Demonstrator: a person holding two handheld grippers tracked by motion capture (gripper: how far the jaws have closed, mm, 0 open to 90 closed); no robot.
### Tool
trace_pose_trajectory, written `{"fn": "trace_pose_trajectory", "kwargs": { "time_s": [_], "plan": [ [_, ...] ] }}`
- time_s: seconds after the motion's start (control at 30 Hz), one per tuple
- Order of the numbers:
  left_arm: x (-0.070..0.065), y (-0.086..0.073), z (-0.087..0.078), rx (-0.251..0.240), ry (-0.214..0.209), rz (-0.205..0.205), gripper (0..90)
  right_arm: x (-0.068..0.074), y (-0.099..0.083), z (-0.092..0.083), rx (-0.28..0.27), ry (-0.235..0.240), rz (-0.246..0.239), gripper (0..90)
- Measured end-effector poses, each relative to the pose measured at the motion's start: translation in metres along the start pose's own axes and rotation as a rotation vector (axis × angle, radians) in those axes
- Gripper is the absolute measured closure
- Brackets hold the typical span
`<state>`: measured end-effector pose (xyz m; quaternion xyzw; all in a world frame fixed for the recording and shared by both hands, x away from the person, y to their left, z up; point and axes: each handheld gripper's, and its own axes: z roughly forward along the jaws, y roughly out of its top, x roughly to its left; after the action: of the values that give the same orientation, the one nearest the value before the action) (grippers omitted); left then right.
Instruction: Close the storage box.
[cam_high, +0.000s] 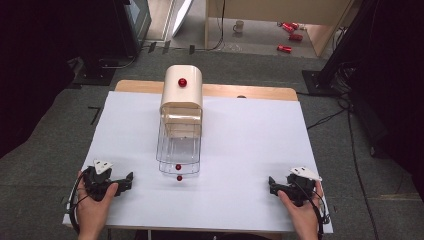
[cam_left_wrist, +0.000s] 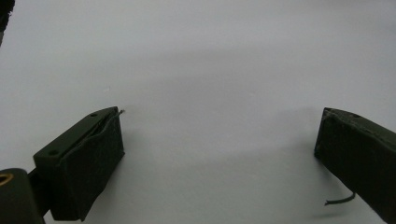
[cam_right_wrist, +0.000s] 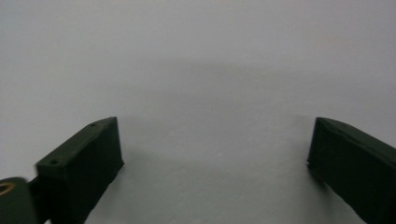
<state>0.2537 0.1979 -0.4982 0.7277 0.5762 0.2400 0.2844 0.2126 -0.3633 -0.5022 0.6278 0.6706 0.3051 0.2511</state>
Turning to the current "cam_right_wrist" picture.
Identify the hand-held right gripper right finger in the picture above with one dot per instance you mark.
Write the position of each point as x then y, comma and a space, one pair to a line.
351, 165

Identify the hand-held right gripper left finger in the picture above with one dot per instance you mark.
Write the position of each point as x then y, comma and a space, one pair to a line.
81, 168

